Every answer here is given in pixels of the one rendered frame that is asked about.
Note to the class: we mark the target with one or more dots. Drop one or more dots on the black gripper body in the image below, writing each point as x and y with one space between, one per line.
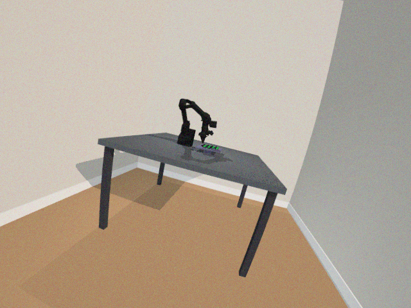
203 132

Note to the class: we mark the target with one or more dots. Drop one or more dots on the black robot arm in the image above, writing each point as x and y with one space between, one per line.
205 116

